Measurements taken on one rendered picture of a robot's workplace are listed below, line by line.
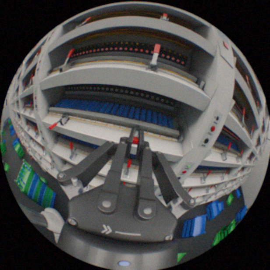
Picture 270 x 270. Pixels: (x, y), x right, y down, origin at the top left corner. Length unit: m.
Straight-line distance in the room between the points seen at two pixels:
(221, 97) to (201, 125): 0.11
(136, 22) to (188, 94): 0.24
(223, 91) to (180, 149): 0.24
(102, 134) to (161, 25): 0.36
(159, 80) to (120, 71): 0.08
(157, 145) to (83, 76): 0.28
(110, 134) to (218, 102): 0.32
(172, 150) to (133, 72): 0.23
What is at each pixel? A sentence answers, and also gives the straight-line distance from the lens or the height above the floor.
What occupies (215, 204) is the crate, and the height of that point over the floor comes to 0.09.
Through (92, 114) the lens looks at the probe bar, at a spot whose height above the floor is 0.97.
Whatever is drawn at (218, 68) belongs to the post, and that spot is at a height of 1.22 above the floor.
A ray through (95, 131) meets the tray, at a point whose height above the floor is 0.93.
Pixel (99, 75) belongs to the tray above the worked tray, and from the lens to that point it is 0.23.
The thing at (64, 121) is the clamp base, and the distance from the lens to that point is 0.36.
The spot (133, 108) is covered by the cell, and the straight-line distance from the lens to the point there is 0.34.
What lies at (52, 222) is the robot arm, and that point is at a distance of 0.72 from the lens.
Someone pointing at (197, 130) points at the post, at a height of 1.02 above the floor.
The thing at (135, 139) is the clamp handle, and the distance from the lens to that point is 0.19.
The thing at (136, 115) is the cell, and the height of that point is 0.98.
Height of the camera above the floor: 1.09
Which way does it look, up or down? 33 degrees down
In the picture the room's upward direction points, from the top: 14 degrees clockwise
